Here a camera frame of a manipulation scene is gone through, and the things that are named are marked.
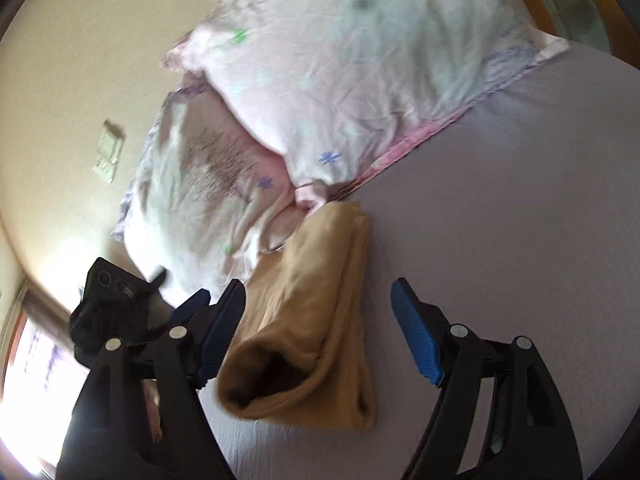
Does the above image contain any floral pillow with brown print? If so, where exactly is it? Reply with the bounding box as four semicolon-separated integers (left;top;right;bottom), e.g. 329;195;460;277
111;72;326;288

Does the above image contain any white wall switch plate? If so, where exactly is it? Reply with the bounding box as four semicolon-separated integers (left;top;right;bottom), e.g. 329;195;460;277
93;119;126;184

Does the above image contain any tan garment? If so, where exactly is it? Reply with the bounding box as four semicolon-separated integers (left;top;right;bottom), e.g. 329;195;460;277
216;200;379;434

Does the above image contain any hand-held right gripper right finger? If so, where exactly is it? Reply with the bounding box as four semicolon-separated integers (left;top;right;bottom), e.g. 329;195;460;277
391;277;585;480

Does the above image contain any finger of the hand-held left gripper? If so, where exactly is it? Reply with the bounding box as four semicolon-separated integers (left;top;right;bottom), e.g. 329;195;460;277
168;288;213;330

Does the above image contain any window with wooden frame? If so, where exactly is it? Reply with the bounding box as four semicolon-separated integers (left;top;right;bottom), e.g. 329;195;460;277
0;280;93;480

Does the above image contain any wooden headboard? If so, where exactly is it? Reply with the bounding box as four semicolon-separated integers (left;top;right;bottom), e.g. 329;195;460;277
495;0;640;68

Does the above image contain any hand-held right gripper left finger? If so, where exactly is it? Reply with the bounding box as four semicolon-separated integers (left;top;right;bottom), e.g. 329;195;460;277
56;279;247;480

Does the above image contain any large floral white pillow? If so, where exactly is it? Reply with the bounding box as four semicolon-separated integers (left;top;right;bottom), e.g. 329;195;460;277
160;0;572;202

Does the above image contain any lilac bed sheet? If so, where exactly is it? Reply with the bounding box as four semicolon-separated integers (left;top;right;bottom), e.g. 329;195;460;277
197;40;640;480

